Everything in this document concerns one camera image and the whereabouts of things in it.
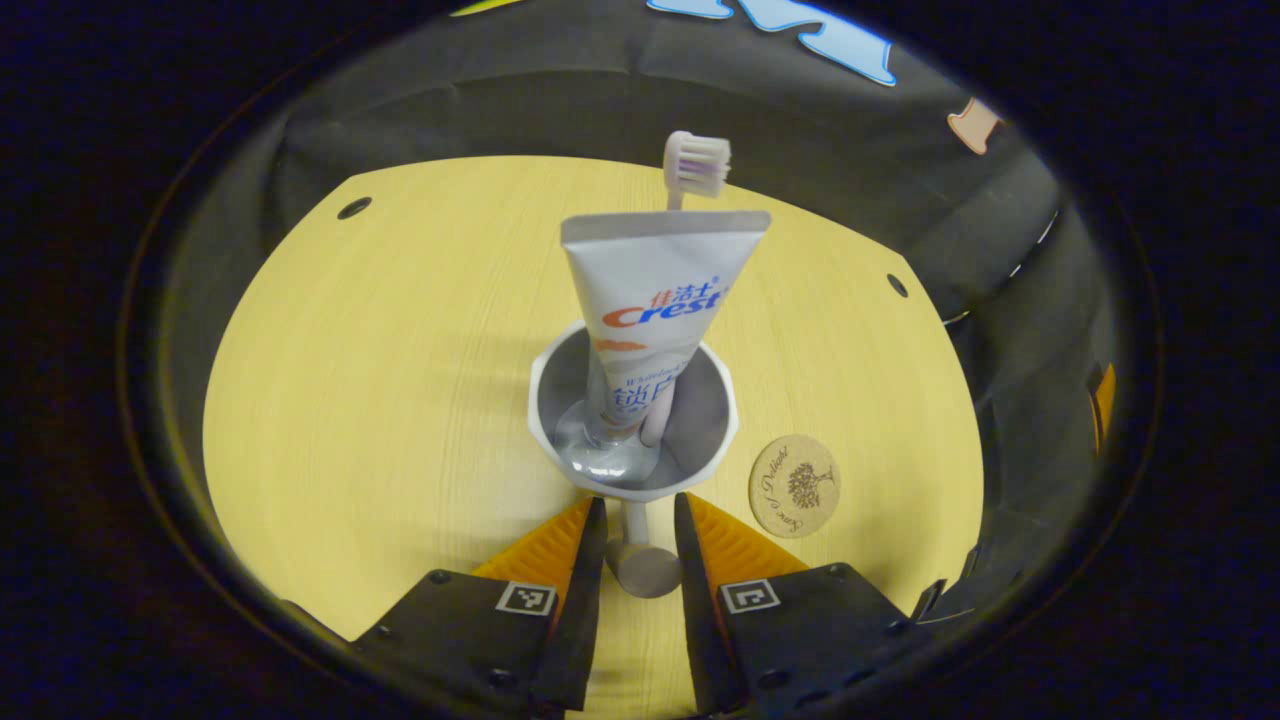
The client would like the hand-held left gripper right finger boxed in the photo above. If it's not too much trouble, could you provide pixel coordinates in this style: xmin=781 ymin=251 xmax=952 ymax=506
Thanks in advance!
xmin=673 ymin=492 xmax=926 ymax=716

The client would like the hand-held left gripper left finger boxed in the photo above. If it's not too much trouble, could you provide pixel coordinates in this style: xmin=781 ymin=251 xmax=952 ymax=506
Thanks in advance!
xmin=350 ymin=495 xmax=609 ymax=716

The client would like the round cork coaster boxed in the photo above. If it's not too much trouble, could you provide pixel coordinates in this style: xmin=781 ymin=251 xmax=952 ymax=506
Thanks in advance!
xmin=748 ymin=434 xmax=842 ymax=540

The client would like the white cup with wooden handle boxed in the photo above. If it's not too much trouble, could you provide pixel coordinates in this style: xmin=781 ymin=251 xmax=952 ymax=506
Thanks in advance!
xmin=527 ymin=318 xmax=741 ymax=599

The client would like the white toothpaste tube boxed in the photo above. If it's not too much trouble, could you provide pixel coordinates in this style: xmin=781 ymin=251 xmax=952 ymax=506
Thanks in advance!
xmin=558 ymin=210 xmax=773 ymax=456

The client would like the white toothbrush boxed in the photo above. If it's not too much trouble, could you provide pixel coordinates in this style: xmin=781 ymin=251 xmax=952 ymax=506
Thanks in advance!
xmin=640 ymin=130 xmax=733 ymax=446

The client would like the wooden desktop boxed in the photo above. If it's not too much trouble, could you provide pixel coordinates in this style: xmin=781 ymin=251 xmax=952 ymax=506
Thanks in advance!
xmin=202 ymin=155 xmax=986 ymax=716

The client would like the white cable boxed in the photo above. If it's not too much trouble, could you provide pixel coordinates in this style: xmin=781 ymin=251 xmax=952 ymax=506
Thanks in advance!
xmin=945 ymin=212 xmax=1058 ymax=326

